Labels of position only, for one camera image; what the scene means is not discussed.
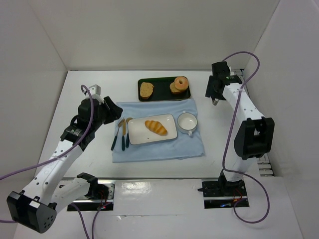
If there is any striped bread roll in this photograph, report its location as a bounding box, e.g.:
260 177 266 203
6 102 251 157
145 120 167 136

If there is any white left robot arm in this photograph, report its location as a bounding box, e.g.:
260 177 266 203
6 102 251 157
6 97 123 234

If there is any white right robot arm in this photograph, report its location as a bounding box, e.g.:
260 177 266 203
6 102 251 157
205 61 275 196

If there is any large bread slice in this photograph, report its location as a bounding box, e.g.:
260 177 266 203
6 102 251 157
140 82 154 100

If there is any small bread slice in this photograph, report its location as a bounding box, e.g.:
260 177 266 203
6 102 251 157
169 82 185 95

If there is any gold knife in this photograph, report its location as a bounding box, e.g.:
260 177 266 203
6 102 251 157
122 119 126 151

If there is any orange sugared donut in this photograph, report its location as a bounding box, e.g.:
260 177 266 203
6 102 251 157
174 76 189 91

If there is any white rectangular plate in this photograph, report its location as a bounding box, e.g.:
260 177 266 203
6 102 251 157
128 114 177 145

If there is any gold spoon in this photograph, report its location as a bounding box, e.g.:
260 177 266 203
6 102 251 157
125 118 133 148

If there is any dark green tray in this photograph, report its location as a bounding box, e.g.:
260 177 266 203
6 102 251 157
138 76 191 102

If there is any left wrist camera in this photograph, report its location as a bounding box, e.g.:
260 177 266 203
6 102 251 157
89 84 101 96

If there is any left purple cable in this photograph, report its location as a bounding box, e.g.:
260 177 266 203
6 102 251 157
0 85 108 239

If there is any white bowl with handles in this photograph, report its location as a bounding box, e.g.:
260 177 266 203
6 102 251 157
177 111 198 137

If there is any aluminium rail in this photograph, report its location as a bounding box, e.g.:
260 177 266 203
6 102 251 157
233 68 275 177

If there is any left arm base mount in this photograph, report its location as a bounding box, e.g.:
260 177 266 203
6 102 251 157
72 179 115 212

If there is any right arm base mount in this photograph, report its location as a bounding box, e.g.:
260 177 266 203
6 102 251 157
197 179 249 209

